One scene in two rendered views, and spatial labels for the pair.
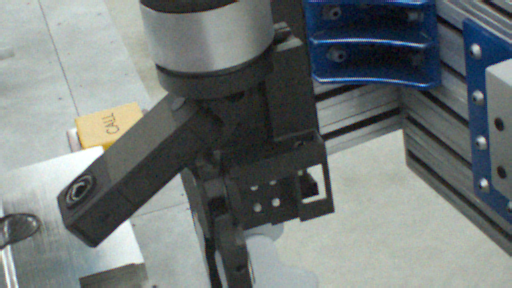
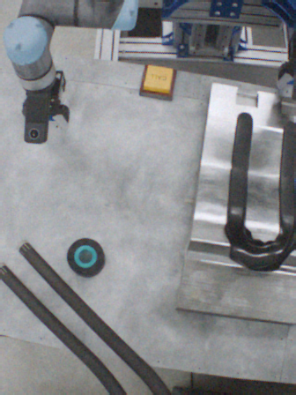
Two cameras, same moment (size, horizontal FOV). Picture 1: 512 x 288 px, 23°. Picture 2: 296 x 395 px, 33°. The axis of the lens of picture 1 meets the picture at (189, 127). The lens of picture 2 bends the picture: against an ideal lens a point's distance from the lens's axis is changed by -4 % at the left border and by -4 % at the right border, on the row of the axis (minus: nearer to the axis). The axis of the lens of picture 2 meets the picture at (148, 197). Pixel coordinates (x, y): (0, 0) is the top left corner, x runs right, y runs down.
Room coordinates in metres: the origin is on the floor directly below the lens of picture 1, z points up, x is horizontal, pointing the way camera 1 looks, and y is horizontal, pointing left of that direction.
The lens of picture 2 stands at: (0.82, 0.67, 1.90)
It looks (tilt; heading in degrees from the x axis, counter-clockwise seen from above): 73 degrees down; 286
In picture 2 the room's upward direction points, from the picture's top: 2 degrees clockwise
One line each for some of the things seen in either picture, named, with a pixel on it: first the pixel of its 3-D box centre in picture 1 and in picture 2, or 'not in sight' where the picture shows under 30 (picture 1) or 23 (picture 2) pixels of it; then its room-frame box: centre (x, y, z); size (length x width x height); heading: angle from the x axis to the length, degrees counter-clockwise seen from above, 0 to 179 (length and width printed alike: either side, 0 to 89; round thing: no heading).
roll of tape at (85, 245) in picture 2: not in sight; (86, 257); (0.99, 0.52, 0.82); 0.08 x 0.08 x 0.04
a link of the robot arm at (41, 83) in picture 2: not in sight; (33, 70); (1.17, 0.25, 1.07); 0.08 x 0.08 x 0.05
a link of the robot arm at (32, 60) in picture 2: not in sight; (28, 47); (1.17, 0.25, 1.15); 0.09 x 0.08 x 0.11; 101
